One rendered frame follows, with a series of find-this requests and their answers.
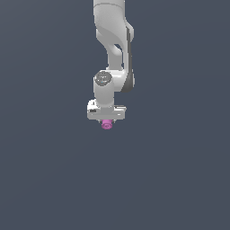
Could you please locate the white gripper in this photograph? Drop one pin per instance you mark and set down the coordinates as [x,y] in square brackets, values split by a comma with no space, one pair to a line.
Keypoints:
[104,112]

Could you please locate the small pink cylinder object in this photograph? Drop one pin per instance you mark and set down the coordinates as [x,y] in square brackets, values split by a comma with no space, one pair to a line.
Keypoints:
[106,124]

